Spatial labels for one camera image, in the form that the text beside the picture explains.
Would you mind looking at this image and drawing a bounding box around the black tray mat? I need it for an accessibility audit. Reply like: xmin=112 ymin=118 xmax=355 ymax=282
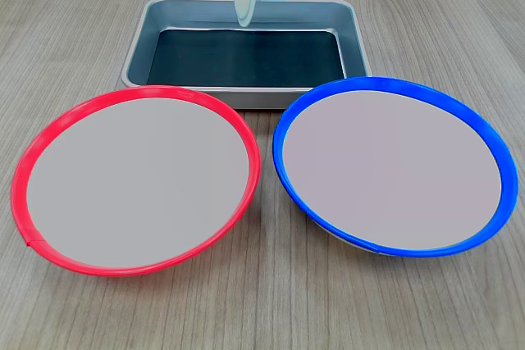
xmin=146 ymin=28 xmax=348 ymax=87

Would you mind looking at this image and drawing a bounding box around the steel rectangular tray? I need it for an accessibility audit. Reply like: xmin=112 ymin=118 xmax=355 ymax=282
xmin=121 ymin=0 xmax=373 ymax=110

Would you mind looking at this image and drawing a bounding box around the red-rimmed white round plate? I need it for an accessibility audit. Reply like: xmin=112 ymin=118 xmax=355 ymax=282
xmin=11 ymin=84 xmax=262 ymax=278

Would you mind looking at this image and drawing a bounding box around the blue-rimmed white round plate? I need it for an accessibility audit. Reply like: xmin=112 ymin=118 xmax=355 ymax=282
xmin=272 ymin=75 xmax=519 ymax=259

